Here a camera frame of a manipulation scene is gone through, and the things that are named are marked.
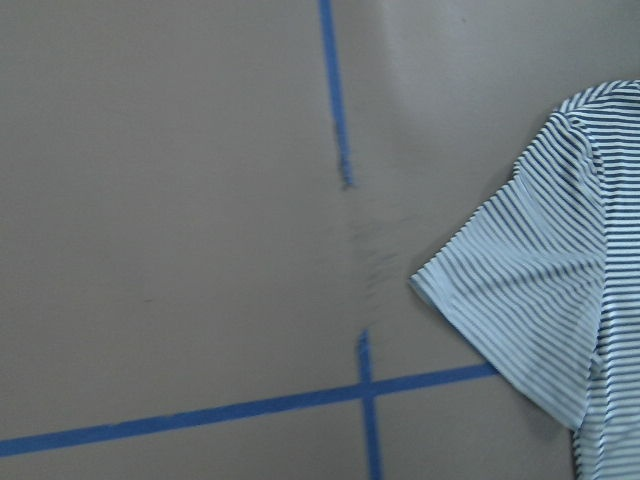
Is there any navy white striped polo shirt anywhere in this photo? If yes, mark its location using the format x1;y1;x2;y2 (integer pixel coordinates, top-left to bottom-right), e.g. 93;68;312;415
410;80;639;479

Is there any blue tape line far crosswise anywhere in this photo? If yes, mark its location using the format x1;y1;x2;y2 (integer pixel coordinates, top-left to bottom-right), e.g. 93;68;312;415
1;364;497;458

